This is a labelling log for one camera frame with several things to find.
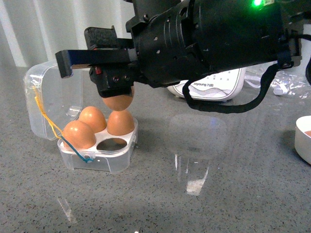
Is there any brown egg back left box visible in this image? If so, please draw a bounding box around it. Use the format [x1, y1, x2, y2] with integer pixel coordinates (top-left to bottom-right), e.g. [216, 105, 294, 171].
[79, 106, 107, 133]

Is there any grey curtain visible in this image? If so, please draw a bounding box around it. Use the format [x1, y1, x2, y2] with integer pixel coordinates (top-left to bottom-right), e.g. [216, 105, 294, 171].
[0, 0, 137, 67]

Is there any clear plastic bag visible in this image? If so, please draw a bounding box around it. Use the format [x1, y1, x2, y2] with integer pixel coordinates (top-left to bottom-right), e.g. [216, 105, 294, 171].
[244, 67, 311, 100]

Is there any white Joyoung blender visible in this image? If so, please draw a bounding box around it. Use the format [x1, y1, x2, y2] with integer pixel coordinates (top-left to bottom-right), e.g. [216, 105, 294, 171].
[166, 67, 246, 102]

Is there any brown egg back right box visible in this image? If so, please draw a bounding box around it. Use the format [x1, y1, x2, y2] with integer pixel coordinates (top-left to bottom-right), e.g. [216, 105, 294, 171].
[107, 110, 135, 136]

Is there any clear plastic egg box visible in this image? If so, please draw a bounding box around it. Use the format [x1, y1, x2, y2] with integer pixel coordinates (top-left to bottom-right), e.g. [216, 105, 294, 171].
[24, 60, 138, 174]

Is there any white round bowl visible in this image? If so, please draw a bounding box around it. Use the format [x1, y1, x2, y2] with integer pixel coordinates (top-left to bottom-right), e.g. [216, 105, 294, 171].
[294, 116, 311, 164]

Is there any brown egg front left box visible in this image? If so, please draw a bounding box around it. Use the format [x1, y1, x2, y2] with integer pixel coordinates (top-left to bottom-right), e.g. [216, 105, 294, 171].
[62, 120, 96, 149]

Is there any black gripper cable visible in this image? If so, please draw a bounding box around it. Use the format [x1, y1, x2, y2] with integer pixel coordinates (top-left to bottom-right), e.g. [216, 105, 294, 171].
[182, 55, 294, 115]

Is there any yellow and blue string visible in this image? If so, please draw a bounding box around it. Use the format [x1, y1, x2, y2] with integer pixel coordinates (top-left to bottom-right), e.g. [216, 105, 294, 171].
[33, 86, 94, 164]

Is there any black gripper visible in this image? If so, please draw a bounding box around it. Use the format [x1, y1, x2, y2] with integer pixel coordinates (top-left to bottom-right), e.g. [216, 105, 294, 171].
[126, 0, 302, 88]

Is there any brown top egg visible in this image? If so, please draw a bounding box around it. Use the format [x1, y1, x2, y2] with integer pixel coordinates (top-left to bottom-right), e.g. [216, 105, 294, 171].
[102, 86, 135, 111]

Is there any brown egg box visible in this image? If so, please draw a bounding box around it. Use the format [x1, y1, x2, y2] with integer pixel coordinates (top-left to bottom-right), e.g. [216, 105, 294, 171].
[62, 120, 96, 149]
[107, 110, 135, 136]
[79, 106, 107, 133]

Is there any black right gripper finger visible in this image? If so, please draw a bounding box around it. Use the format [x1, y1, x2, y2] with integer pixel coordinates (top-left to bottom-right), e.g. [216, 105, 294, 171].
[84, 26, 134, 98]

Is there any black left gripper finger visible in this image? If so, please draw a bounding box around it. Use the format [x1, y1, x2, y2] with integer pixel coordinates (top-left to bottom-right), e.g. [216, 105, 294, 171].
[55, 49, 137, 78]

